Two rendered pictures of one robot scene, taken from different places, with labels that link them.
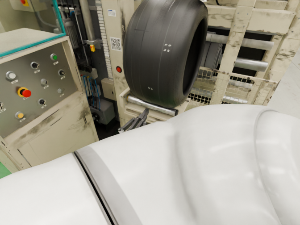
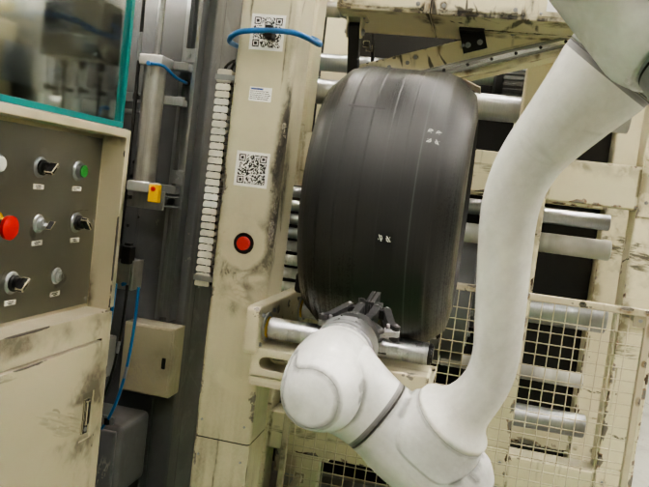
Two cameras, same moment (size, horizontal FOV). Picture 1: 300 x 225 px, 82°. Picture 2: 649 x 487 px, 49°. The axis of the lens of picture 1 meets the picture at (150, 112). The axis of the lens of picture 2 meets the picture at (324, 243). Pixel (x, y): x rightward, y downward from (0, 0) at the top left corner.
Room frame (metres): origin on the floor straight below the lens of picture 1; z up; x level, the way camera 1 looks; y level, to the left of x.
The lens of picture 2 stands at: (-0.50, 0.42, 1.20)
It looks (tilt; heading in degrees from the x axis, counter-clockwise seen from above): 4 degrees down; 345
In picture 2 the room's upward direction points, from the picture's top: 7 degrees clockwise
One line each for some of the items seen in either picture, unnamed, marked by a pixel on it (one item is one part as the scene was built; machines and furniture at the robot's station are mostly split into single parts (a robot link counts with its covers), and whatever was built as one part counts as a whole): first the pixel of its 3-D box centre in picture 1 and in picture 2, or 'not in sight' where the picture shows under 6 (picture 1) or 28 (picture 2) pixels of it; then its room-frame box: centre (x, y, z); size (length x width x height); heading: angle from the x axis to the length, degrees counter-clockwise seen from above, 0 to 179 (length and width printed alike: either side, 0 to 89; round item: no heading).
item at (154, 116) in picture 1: (150, 112); (340, 371); (0.86, 0.00, 0.84); 0.36 x 0.09 x 0.06; 63
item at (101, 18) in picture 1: (108, 45); (218, 179); (1.09, 0.26, 1.19); 0.05 x 0.04 x 0.48; 153
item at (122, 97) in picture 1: (137, 87); (280, 315); (1.06, 0.09, 0.90); 0.40 x 0.03 x 0.10; 153
